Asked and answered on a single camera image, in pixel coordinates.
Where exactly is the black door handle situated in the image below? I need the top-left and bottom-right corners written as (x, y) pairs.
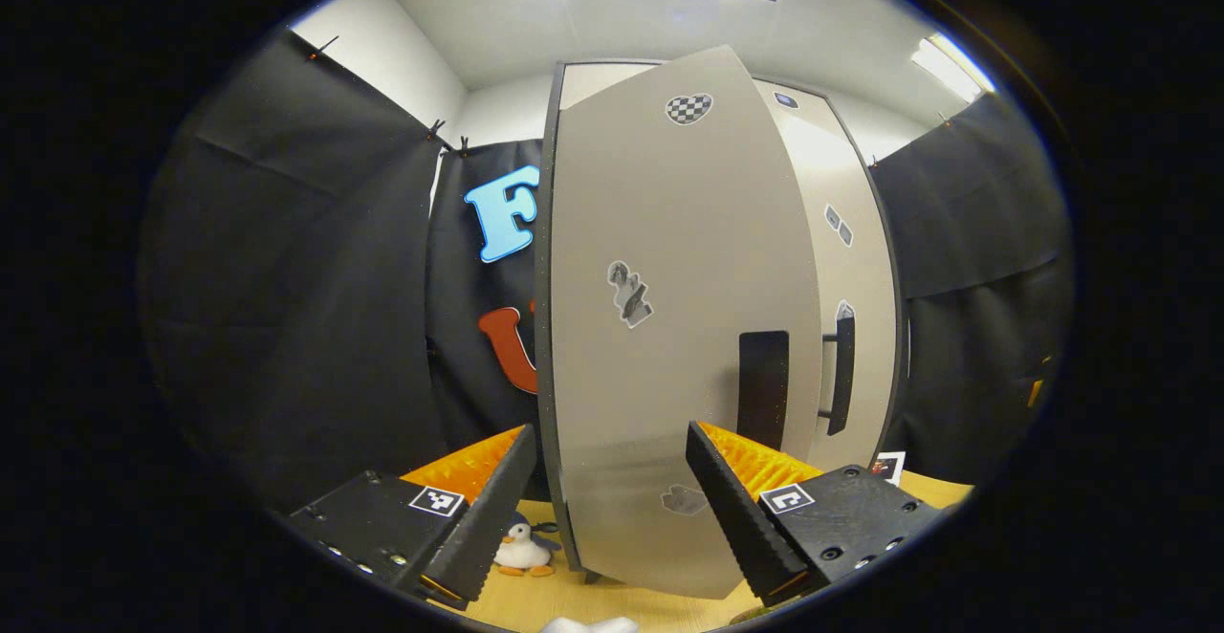
top-left (818, 313), bottom-right (857, 436)
top-left (736, 331), bottom-right (791, 452)

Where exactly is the penguin plush toy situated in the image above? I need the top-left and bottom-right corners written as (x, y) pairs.
top-left (494, 513), bottom-right (563, 578)

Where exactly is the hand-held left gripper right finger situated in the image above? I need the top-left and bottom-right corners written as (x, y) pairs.
top-left (685, 421), bottom-right (946, 608)

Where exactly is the grey cabinet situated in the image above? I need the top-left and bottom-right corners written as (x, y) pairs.
top-left (534, 59), bottom-right (907, 586)

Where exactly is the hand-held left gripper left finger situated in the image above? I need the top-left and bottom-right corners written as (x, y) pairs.
top-left (285, 424), bottom-right (538, 612)

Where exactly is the grey cabinet door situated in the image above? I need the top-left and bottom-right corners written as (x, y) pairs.
top-left (545, 45), bottom-right (825, 600)
top-left (798, 117), bottom-right (905, 473)

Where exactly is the ceiling light panel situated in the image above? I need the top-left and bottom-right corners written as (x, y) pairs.
top-left (910, 33), bottom-right (995, 103)

